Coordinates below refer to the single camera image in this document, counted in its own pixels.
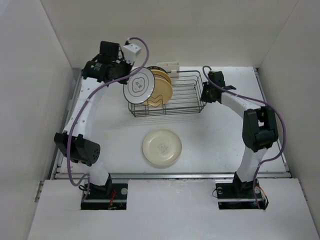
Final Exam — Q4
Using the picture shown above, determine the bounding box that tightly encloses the green rimmed plate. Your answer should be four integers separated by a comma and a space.
147, 65, 168, 74

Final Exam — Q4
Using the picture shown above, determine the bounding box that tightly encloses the yellow plate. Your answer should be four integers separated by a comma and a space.
143, 77, 173, 108
151, 69, 172, 85

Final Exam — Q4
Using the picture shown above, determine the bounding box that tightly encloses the cream plate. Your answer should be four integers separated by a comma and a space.
142, 129, 183, 168

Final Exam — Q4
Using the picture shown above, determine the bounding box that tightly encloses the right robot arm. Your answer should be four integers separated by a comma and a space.
200, 70, 279, 198

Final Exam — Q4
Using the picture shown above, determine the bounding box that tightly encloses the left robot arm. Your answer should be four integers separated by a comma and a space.
54, 40, 141, 199

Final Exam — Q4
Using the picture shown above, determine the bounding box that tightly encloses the beige plastic cutlery holder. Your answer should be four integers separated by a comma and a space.
156, 61, 180, 77

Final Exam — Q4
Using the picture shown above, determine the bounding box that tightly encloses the black wire dish rack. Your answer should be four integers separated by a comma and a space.
128, 70, 206, 117

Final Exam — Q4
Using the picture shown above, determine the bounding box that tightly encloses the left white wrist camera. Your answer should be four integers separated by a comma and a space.
122, 39, 141, 66

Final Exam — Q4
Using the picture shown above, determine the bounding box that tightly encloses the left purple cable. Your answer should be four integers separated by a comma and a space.
66, 36, 151, 208

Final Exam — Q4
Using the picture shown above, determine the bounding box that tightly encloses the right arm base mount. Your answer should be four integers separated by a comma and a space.
212, 182, 269, 210

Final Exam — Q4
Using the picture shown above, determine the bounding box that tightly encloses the aluminium rail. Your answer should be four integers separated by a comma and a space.
50, 170, 292, 181

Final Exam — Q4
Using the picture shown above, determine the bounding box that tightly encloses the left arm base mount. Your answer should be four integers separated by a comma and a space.
78, 181, 128, 211

